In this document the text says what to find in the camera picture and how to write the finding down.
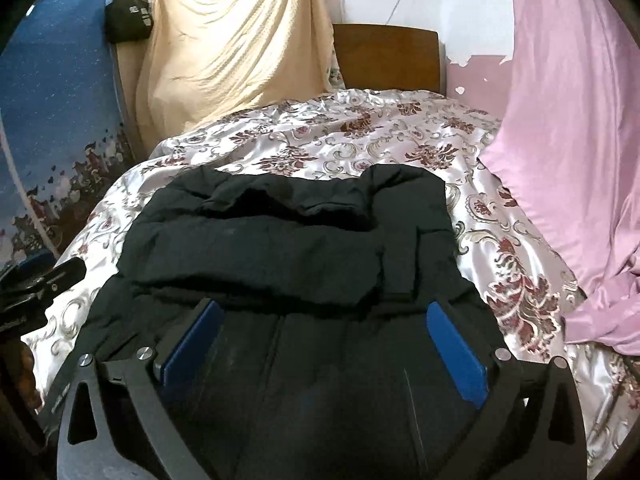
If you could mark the blue fabric wardrobe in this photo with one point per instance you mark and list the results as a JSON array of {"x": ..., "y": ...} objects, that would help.
[{"x": 55, "y": 110}]

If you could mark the wooden headboard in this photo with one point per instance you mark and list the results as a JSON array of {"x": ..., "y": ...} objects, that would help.
[{"x": 390, "y": 57}]

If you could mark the black jacket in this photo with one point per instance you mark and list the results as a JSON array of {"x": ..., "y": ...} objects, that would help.
[{"x": 300, "y": 270}]

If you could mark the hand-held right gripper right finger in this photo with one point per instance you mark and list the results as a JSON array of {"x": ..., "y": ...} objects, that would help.
[{"x": 457, "y": 355}]

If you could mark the beige hanging cloth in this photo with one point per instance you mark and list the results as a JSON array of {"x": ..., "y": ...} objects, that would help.
[{"x": 235, "y": 45}]

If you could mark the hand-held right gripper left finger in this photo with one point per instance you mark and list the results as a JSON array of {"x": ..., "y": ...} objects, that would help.
[{"x": 192, "y": 345}]

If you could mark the pink curtain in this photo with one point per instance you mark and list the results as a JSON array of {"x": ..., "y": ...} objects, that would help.
[{"x": 575, "y": 135}]

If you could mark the person's left hand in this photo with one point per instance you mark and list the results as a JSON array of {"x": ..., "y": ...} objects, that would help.
[{"x": 27, "y": 375}]

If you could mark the black tote bag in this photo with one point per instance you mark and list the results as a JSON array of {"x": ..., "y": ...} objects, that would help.
[{"x": 127, "y": 17}]

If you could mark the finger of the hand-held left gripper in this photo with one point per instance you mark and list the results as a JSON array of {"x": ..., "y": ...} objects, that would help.
[
  {"x": 65, "y": 272},
  {"x": 15, "y": 277}
]

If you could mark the floral satin bedspread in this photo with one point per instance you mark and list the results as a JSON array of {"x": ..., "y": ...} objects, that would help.
[{"x": 350, "y": 130}]

